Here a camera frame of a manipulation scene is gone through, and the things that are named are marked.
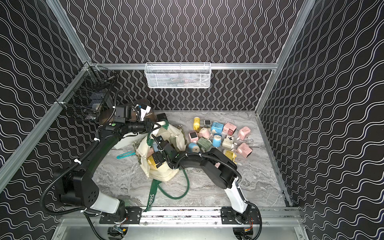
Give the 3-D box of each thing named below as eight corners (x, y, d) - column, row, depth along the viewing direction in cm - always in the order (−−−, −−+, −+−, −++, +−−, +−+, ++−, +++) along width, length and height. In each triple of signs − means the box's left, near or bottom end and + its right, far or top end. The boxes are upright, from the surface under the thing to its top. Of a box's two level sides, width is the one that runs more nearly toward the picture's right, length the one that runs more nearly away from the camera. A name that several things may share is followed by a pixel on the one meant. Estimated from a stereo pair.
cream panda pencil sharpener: (221, 148, 100) (222, 145, 97) (222, 137, 106) (223, 134, 103) (232, 150, 99) (233, 147, 97) (232, 138, 105) (233, 136, 102)
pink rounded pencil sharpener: (240, 142, 104) (243, 135, 98) (235, 137, 107) (237, 130, 101) (249, 136, 107) (252, 130, 101) (243, 132, 110) (246, 125, 104)
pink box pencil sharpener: (221, 131, 110) (222, 127, 106) (225, 125, 113) (226, 121, 109) (231, 136, 107) (233, 132, 103) (235, 130, 110) (236, 125, 107)
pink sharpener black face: (191, 145, 103) (191, 139, 97) (188, 138, 106) (188, 132, 100) (198, 144, 104) (198, 137, 98) (195, 137, 107) (196, 130, 101)
